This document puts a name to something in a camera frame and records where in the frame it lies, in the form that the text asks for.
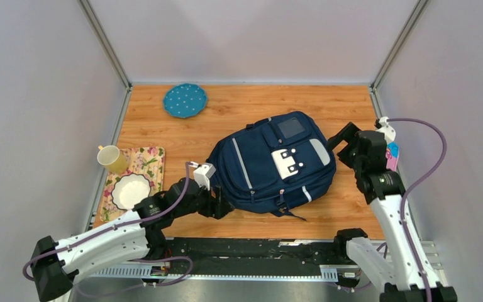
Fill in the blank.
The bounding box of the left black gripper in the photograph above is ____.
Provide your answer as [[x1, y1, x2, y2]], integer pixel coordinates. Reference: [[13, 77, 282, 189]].
[[174, 179, 235, 219]]

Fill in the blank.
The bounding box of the navy blue backpack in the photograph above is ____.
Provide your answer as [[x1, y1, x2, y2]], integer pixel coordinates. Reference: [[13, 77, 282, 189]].
[[206, 111, 336, 216]]

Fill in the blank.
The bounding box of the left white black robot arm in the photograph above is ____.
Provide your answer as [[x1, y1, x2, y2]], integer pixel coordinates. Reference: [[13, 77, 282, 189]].
[[23, 178, 234, 301]]

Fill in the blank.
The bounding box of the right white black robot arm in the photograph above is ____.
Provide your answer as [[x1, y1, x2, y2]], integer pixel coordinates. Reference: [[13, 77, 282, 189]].
[[326, 120, 458, 301]]

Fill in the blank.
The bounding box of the pink cartoon pencil case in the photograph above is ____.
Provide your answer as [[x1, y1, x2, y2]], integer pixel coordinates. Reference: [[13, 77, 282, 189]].
[[386, 142, 399, 171]]

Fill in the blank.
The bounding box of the floral placemat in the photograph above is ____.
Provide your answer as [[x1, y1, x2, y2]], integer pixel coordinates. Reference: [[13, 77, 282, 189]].
[[94, 147, 165, 227]]

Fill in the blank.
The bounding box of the white scalloped bowl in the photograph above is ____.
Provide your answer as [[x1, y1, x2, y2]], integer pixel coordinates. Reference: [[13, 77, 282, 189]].
[[111, 174, 152, 210]]

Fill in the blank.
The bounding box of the teal polka dot plate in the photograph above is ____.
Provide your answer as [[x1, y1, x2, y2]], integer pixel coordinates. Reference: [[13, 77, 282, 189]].
[[162, 83, 208, 118]]

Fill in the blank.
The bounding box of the yellow mug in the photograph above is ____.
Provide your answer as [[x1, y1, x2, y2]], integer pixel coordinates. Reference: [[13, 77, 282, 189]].
[[96, 145, 128, 174]]

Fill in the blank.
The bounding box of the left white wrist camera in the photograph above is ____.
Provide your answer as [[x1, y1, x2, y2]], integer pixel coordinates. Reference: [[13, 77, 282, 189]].
[[189, 162, 216, 191]]

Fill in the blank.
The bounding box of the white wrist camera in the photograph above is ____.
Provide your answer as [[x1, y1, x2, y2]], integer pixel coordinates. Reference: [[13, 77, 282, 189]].
[[375, 116, 396, 145], [189, 162, 216, 191]]

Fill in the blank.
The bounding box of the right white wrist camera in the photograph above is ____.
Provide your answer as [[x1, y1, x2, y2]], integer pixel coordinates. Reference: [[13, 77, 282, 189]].
[[375, 116, 396, 145]]

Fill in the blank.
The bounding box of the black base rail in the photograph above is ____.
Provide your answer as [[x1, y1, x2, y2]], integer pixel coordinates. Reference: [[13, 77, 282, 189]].
[[144, 237, 358, 277]]

